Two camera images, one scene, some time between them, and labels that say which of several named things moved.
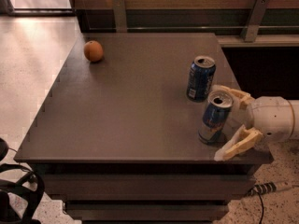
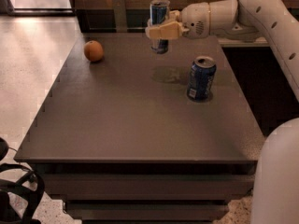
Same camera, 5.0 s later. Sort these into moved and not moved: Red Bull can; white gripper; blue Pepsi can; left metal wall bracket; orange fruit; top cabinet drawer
Moved: white gripper; Red Bull can
Not moved: left metal wall bracket; blue Pepsi can; top cabinet drawer; orange fruit
